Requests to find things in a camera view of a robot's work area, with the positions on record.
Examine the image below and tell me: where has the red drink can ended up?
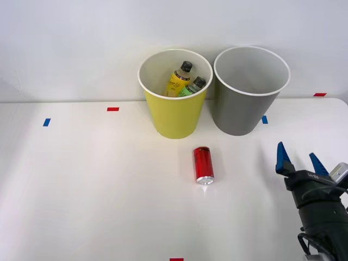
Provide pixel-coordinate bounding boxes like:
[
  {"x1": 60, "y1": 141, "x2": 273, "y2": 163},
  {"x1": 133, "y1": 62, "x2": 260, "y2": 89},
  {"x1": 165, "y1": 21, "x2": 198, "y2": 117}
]
[{"x1": 192, "y1": 146, "x2": 215, "y2": 186}]

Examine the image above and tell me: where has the yellow-green plastic waste bin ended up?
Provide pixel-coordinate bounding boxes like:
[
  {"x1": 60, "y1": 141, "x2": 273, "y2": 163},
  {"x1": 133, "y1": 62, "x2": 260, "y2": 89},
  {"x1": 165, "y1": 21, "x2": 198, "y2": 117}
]
[{"x1": 137, "y1": 48, "x2": 214, "y2": 140}]

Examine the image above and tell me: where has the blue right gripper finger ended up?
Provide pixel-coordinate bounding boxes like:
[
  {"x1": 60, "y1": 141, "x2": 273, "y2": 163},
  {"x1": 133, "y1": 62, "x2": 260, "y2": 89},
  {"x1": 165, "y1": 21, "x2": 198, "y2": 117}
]
[
  {"x1": 309, "y1": 152, "x2": 331, "y2": 178},
  {"x1": 275, "y1": 141, "x2": 297, "y2": 179}
]

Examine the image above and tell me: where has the yellow bottle black cap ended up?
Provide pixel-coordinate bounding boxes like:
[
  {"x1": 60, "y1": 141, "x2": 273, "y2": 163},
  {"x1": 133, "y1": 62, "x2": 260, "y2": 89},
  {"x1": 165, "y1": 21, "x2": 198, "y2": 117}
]
[{"x1": 164, "y1": 60, "x2": 193, "y2": 98}]

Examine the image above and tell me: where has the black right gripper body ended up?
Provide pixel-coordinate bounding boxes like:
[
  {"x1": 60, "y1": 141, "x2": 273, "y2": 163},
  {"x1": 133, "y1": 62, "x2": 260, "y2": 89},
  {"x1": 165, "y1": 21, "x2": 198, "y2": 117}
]
[{"x1": 283, "y1": 170, "x2": 344, "y2": 210}]

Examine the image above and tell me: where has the grey plastic waste bin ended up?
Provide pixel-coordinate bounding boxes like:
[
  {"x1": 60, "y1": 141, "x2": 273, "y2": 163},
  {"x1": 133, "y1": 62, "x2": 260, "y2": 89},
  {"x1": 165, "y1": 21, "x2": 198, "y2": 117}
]
[{"x1": 213, "y1": 45, "x2": 291, "y2": 136}]

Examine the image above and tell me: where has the green bottle black cap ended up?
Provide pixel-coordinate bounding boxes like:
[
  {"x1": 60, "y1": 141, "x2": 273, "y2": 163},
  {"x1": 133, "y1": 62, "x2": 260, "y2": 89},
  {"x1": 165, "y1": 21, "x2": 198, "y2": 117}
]
[{"x1": 178, "y1": 76, "x2": 207, "y2": 98}]

